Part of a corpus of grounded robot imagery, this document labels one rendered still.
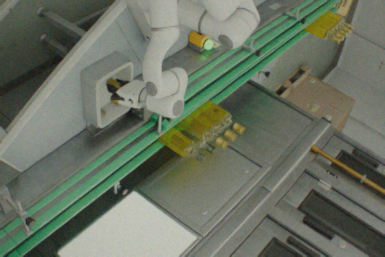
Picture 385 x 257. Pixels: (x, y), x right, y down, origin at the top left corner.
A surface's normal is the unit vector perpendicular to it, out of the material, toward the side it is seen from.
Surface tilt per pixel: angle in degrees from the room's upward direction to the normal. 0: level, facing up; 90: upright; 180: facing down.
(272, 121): 90
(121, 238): 90
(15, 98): 90
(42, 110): 0
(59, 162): 90
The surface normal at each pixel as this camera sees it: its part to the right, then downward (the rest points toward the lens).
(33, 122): 0.77, 0.50
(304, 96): 0.19, -0.64
